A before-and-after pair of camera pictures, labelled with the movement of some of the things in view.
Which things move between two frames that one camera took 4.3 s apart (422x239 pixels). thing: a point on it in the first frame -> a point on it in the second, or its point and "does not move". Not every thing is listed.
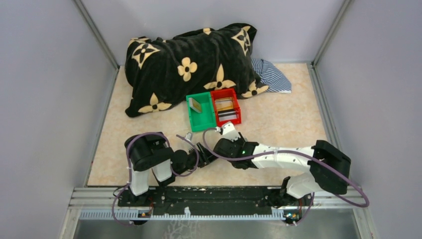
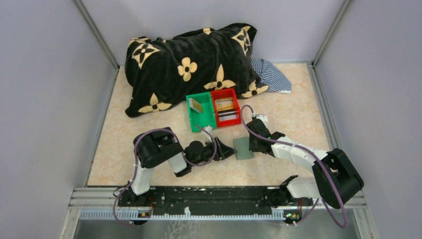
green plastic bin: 206,119 does not move
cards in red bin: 225,109 does not move
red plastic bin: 224,93 does not move
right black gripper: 241,140 -> 252,147
